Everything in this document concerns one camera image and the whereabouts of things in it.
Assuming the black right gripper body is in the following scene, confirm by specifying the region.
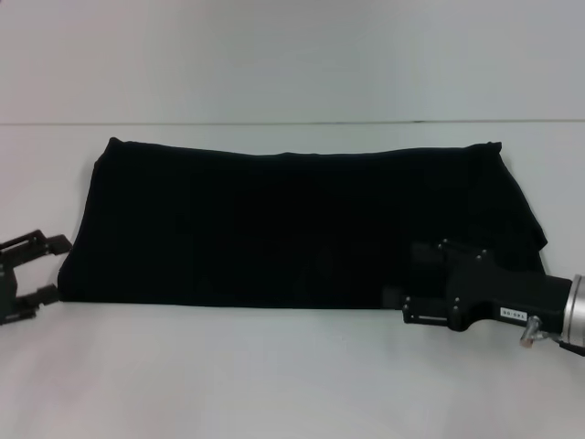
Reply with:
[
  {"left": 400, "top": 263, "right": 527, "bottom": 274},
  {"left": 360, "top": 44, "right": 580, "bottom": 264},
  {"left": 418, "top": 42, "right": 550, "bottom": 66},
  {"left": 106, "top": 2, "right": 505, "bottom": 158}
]
[{"left": 443, "top": 255, "right": 575, "bottom": 333}]

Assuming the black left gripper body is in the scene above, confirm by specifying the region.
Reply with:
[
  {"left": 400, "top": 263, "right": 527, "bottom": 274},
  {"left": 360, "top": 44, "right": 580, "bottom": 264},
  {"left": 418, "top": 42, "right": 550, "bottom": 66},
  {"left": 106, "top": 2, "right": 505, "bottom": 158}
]
[{"left": 0, "top": 246, "right": 22, "bottom": 327}]

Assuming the silver plug with black cable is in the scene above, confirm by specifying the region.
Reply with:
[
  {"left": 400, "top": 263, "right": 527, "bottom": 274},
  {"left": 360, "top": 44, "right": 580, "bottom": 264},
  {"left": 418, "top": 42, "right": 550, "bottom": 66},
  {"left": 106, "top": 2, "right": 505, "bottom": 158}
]
[{"left": 519, "top": 314, "right": 557, "bottom": 351}]

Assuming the black shirt with FREE print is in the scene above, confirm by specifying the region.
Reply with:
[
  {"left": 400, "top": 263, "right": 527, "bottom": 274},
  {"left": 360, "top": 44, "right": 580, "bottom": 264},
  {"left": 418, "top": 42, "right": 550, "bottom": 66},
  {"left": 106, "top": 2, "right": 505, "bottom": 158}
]
[{"left": 58, "top": 135, "right": 550, "bottom": 310}]

